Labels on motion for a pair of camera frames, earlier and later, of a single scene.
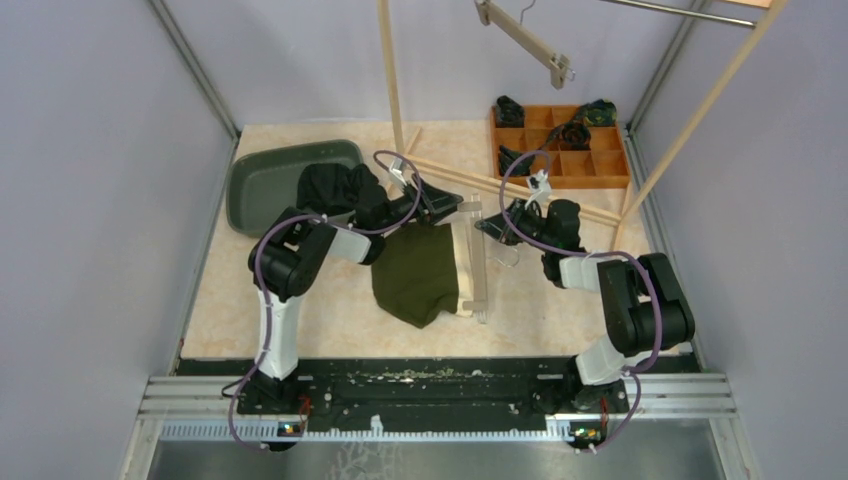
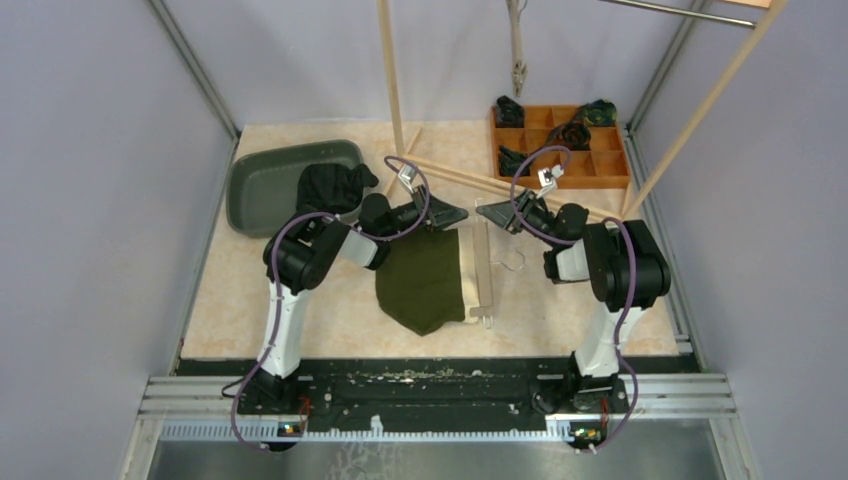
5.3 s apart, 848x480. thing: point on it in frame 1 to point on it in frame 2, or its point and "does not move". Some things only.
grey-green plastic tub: [262, 185] does not move
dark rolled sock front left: [506, 157] does not move
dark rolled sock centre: [575, 136] does not move
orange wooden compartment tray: [604, 166] to [547, 159]
